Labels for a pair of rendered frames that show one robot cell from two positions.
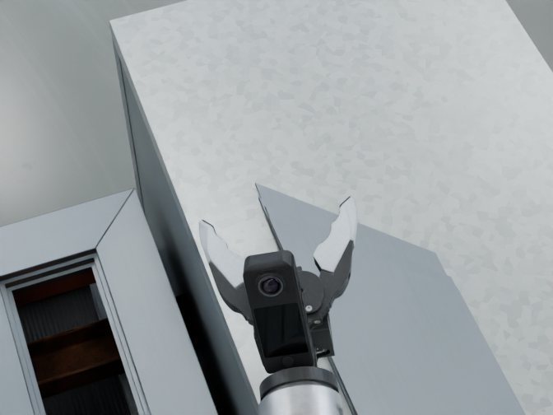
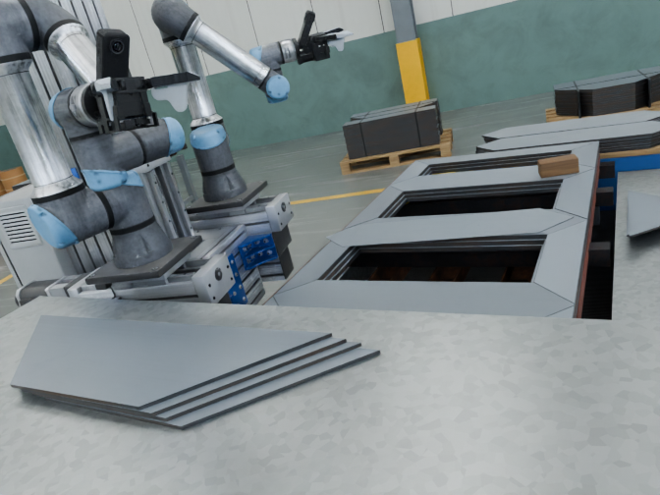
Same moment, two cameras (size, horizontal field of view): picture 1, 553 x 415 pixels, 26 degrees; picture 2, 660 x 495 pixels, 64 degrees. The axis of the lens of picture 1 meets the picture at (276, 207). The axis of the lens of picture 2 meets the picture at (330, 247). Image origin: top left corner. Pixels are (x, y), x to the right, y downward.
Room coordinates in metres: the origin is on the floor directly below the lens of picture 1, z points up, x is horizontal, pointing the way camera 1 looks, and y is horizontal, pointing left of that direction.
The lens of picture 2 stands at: (1.45, -0.37, 1.45)
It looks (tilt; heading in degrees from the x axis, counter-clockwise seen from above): 21 degrees down; 142
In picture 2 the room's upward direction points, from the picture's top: 14 degrees counter-clockwise
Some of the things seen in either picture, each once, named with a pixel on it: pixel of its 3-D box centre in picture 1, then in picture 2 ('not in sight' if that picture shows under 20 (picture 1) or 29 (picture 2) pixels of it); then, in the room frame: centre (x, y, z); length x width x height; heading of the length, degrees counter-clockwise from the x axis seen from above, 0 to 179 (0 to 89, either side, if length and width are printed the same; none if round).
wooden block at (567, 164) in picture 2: not in sight; (558, 166); (0.61, 1.32, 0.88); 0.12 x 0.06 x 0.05; 36
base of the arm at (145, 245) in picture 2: not in sight; (137, 238); (0.10, 0.08, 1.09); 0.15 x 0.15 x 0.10
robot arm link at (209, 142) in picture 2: not in sight; (211, 146); (-0.16, 0.50, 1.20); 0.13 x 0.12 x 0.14; 147
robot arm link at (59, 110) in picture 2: not in sight; (79, 110); (0.37, -0.03, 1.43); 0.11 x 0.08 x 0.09; 6
